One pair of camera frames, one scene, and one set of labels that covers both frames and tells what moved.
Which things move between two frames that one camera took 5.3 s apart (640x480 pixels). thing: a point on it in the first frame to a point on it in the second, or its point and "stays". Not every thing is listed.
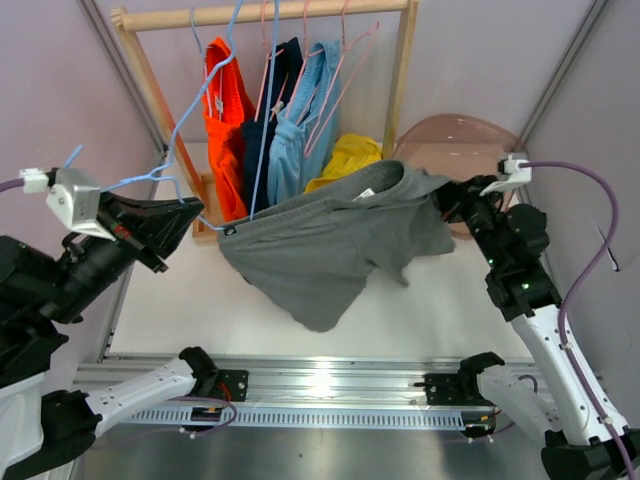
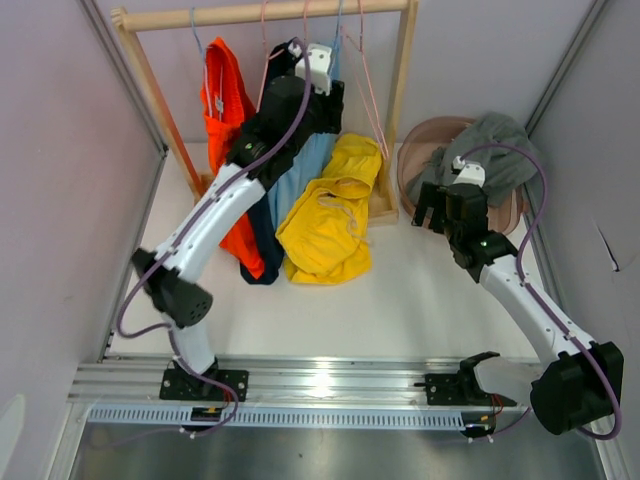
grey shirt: x=312 y=256 to x=494 y=139
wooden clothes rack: x=127 y=22 stays
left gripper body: x=95 y=261 to x=324 y=112
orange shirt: x=227 y=107 stays
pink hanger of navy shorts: x=266 y=71 stays
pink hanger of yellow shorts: x=374 y=28 to x=356 y=59
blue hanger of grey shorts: x=157 y=173 to x=337 y=35
